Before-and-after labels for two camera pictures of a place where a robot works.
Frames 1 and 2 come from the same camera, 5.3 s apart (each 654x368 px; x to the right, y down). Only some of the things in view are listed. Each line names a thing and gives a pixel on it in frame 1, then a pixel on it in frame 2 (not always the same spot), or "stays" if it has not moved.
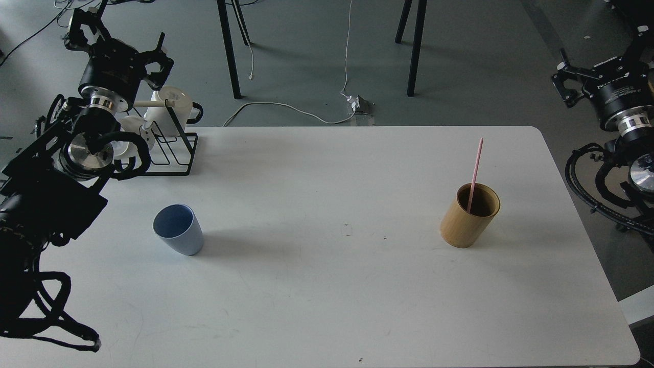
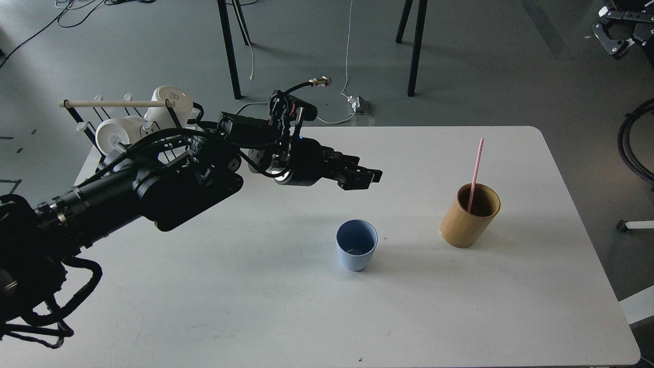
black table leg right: (417, 40) stays
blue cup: (177, 225) to (356, 239)
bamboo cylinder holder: (461, 229) stays
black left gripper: (111, 75) to (302, 161)
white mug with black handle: (159, 118) stays
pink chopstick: (475, 176) stays
